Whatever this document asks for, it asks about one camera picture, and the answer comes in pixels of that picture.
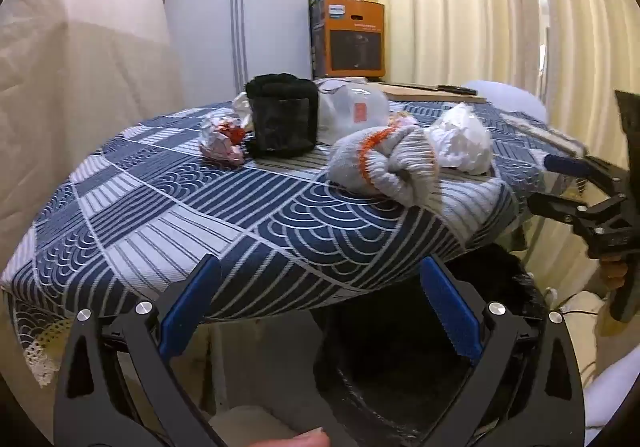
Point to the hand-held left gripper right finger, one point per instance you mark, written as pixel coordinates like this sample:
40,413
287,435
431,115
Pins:
450,312

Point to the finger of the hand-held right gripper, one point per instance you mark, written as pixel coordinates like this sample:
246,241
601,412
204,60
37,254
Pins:
567,164
555,207

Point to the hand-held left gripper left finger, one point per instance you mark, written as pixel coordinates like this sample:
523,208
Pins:
192,297

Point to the black trash bin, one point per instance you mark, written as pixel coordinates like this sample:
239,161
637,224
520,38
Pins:
400,367

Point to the white tissue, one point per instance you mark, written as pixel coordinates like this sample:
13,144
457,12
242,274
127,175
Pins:
462,139

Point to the clear plastic bottle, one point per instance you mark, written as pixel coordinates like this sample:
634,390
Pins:
352,112

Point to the person's right hand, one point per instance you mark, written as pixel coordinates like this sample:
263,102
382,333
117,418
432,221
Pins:
613,274

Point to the person's left hand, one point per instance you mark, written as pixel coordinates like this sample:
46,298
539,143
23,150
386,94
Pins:
295,441

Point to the white chair back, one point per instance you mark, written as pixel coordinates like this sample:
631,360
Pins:
510,99

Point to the blue patterned tablecloth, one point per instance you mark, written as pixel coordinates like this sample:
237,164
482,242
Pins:
200,207

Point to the red white crumpled wrapper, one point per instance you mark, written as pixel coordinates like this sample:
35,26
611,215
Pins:
222,142

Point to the wooden cutting board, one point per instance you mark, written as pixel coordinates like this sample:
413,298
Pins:
425,94

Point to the grey glove with orange trim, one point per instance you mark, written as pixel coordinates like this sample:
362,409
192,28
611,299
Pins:
385,162

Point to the small orange white wrapper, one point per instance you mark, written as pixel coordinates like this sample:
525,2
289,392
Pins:
401,118

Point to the white cloth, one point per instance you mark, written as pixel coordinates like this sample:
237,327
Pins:
610,387

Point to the black square container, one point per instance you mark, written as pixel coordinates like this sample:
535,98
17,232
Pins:
282,119

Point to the cream curtain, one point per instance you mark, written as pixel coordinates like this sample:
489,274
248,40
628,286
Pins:
450,2

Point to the beige drop cloth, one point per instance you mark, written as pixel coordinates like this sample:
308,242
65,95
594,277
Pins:
75,77

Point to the orange cardboard box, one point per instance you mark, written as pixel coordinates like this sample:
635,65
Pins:
350,39

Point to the white wardrobe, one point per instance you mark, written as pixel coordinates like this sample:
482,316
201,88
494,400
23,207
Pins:
250,2

